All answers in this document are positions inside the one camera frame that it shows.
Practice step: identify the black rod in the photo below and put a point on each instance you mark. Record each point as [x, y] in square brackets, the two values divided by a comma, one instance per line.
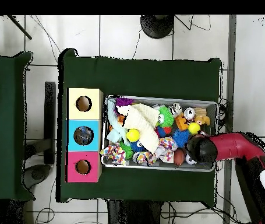
[20, 27]

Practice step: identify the small brown football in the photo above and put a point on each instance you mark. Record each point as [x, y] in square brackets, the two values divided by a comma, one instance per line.
[179, 156]

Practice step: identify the cream waffle cloth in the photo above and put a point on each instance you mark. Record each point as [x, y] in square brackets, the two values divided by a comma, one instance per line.
[143, 126]

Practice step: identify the yellow smiley ball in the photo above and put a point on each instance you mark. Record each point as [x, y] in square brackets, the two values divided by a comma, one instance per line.
[133, 135]

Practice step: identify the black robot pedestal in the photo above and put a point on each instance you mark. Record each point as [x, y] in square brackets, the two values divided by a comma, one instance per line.
[132, 214]

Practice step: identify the black upright panel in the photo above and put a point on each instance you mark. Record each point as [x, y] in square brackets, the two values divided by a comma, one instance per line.
[50, 116]

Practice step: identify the shallow mesh bin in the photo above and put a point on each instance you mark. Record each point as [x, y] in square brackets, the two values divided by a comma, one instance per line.
[212, 112]

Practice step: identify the dark green tablecloth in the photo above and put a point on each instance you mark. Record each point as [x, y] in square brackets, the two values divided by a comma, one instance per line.
[141, 77]

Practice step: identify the small soccer ball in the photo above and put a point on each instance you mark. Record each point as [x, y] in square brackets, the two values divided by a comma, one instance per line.
[189, 160]

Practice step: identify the confetti print cloth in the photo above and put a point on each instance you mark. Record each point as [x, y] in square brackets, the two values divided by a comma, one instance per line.
[114, 154]
[167, 147]

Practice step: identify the light blue waffle cloth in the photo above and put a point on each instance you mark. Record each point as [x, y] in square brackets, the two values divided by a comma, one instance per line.
[111, 114]

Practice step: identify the plain yellow ball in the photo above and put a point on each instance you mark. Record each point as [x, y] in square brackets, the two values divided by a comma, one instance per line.
[194, 128]

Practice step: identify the green cloth side table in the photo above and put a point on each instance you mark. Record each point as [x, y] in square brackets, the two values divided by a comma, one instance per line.
[4, 140]

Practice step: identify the grey stand foot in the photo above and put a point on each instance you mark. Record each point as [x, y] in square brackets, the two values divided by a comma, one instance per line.
[37, 175]

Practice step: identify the green spiky ball with eyes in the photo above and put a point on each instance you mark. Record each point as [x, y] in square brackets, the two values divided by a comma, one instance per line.
[167, 116]

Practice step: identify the black round stand base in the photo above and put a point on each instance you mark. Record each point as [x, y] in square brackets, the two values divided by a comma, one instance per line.
[157, 26]

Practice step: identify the blue spiky ball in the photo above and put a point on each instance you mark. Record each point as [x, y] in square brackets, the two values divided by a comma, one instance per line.
[181, 138]

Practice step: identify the wooden three-hole box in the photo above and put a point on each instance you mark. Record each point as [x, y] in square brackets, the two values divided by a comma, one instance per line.
[85, 116]

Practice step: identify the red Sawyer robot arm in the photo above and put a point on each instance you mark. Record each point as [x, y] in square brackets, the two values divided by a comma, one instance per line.
[234, 145]

